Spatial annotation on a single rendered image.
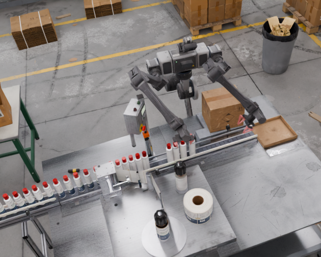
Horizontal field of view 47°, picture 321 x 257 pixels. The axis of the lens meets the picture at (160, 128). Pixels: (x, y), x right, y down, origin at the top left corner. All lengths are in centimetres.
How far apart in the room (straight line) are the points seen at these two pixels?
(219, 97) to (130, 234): 132
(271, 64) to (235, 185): 257
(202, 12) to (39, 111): 277
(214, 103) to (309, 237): 137
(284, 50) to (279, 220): 273
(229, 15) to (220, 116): 319
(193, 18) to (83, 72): 184
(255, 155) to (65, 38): 423
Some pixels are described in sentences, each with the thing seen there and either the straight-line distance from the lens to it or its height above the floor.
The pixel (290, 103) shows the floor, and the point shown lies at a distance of 485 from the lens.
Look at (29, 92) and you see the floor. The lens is 554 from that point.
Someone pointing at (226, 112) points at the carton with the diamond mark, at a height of 105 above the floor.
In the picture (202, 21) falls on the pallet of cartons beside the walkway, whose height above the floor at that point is 21.
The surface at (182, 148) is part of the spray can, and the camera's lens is 288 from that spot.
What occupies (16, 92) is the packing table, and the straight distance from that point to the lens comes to 426.
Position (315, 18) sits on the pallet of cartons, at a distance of 601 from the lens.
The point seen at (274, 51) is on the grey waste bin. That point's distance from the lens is 502.
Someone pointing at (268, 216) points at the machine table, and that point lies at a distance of 279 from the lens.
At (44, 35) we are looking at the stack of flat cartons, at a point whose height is 15.
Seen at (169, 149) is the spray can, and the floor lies 105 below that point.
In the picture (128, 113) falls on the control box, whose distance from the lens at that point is 254.
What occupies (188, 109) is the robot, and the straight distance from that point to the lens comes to 376.
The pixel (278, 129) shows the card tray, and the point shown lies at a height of 83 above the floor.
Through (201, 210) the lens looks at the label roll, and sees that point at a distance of 255.
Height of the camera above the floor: 319
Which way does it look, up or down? 46 degrees down
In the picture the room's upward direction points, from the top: 8 degrees counter-clockwise
